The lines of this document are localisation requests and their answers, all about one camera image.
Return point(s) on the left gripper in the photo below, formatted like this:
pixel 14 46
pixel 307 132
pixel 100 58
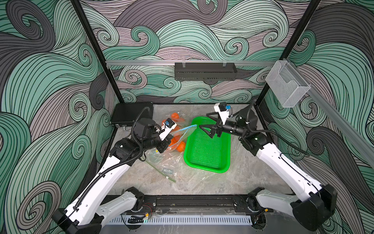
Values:
pixel 163 143

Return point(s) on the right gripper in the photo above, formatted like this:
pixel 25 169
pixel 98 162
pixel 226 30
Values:
pixel 221 120

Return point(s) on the blue-zip clear bag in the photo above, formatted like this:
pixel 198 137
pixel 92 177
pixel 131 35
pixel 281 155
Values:
pixel 187 130

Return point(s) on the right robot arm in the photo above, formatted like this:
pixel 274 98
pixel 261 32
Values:
pixel 311 203

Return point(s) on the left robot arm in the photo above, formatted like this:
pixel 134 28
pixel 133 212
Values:
pixel 88 214

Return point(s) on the oranges in blue-zip bag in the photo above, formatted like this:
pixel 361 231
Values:
pixel 178 143

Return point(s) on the green plastic basket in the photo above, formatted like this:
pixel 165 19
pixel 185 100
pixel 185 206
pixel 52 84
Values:
pixel 205 153

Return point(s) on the black case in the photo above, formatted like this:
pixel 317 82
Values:
pixel 125 114

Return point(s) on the black wall tray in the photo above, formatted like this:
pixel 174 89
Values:
pixel 205 71

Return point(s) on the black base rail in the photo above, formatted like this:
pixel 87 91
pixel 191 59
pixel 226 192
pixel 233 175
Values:
pixel 161 204

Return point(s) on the clear acrylic wall holder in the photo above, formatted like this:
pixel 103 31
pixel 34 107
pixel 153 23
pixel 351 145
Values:
pixel 287 83

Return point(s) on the white slotted cable duct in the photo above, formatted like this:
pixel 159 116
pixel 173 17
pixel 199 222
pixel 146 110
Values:
pixel 241 220

